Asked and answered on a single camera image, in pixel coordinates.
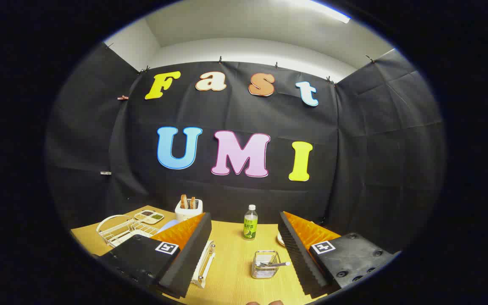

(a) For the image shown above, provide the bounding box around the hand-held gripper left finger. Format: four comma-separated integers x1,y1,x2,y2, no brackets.
98,213,212,299

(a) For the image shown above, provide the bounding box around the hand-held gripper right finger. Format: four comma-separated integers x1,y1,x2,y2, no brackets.
277,211,399,298

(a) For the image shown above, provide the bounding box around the metal wire basket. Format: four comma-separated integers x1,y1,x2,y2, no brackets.
252,250,281,279

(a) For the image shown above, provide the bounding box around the blue plate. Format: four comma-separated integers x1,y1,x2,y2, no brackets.
158,219,181,233

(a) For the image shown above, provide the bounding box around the white wire dish rack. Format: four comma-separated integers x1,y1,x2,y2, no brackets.
96,215,216,289

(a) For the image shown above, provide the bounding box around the white toaster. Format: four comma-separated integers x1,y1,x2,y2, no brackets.
175,198,203,222

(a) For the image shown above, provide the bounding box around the green label drink bottle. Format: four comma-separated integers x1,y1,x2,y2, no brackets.
243,205,258,241

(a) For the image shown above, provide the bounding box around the divided snack tray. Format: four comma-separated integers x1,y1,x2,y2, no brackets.
134,210,165,225

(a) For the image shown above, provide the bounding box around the black backdrop cloth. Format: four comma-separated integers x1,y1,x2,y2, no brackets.
45,42,446,255

